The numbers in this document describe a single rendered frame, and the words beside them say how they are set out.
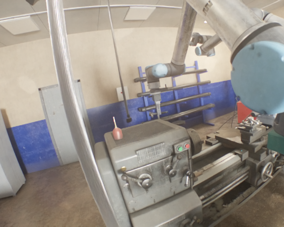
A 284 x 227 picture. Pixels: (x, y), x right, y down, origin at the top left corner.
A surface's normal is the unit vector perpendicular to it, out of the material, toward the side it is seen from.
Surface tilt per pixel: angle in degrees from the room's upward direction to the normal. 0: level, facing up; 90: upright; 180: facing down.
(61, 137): 90
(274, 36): 63
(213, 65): 90
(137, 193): 90
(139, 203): 90
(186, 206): 32
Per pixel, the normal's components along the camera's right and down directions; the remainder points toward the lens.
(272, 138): -0.94, 0.22
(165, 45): 0.36, 0.10
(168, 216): 0.04, -0.77
